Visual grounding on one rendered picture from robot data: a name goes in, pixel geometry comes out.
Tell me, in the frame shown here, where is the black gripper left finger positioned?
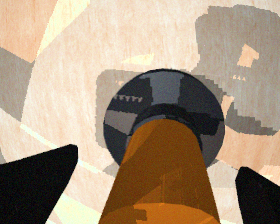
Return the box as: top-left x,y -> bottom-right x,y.
0,144 -> 79,224

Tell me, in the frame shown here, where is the orange cylinder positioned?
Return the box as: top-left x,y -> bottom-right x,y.
97,119 -> 221,224

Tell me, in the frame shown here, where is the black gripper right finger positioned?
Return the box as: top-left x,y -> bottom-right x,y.
234,167 -> 280,224

